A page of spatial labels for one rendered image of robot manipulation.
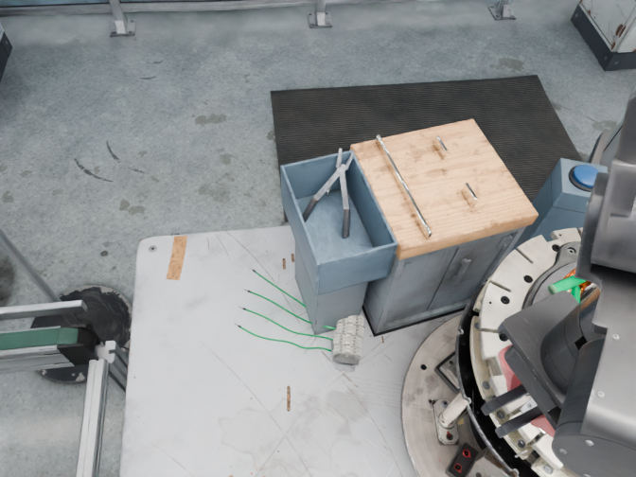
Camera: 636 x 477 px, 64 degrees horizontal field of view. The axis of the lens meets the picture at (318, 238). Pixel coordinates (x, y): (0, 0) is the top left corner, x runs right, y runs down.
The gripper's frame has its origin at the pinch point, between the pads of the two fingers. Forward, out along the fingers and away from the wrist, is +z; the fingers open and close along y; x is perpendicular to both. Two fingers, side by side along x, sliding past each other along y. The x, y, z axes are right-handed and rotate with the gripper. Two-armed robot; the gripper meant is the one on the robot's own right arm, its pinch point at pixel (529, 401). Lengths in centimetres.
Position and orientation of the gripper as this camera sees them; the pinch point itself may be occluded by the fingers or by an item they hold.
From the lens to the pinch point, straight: 49.1
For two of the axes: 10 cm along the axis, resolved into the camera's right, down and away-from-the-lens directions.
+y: 4.5, 7.5, -4.8
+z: -0.6, 5.6, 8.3
